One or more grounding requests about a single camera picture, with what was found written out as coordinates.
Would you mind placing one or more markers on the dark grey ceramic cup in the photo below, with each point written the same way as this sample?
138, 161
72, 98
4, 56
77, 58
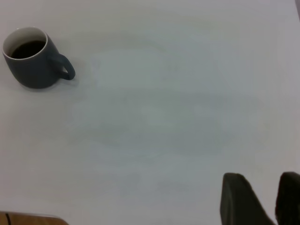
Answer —
32, 72

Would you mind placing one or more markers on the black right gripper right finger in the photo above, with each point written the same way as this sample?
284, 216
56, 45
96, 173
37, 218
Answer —
289, 199

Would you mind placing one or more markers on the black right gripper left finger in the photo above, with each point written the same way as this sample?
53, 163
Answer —
241, 204

